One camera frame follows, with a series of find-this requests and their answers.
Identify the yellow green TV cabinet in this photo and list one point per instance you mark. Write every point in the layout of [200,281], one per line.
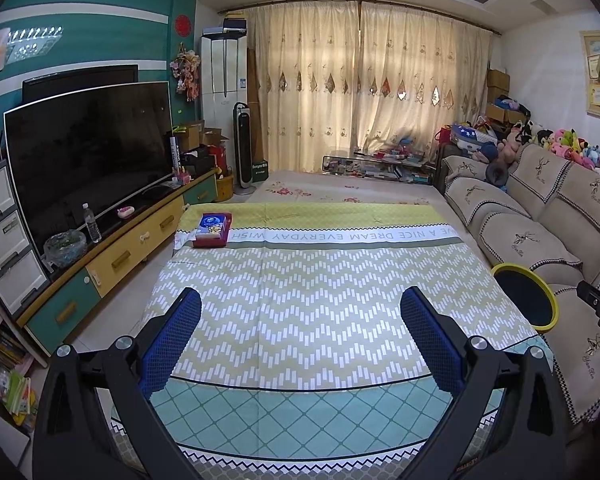
[60,308]

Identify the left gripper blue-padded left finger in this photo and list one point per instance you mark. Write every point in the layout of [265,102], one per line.
[164,338]

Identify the bookshelf with books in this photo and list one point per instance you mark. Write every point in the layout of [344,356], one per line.
[19,394]

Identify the glass ashtray bowl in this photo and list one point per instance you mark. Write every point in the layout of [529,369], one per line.
[63,249]

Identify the red tissue box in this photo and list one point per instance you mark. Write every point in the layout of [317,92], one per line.
[212,230]

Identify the pile of plush toys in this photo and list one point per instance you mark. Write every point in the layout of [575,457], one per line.
[480,154]

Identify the yellow rimmed trash bin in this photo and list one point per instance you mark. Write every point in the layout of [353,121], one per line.
[530,294]

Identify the beige sofa with covers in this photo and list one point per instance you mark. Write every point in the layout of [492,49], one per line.
[547,219]

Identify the beige embroidered curtains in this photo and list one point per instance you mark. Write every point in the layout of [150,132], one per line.
[337,77]

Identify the white drawer unit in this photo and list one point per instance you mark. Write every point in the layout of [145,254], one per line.
[21,275]

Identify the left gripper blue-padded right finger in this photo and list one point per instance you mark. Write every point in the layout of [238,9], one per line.
[438,339]

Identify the clear water bottle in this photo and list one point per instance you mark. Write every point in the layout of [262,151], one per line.
[91,225]

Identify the white standing air conditioner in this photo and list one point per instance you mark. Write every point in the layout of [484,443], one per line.
[223,79]

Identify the stacked cardboard boxes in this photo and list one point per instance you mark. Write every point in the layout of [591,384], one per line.
[500,106]

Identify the black tower fan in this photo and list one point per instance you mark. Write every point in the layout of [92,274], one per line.
[242,149]

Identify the floral floor rug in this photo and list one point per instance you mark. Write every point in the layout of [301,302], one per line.
[291,187]

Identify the large black television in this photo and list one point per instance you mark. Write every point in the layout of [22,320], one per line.
[92,147]

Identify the patterned green tablecloth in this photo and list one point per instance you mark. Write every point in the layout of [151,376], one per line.
[301,366]

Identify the low glass shelf with clutter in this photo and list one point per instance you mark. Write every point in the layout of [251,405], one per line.
[395,165]

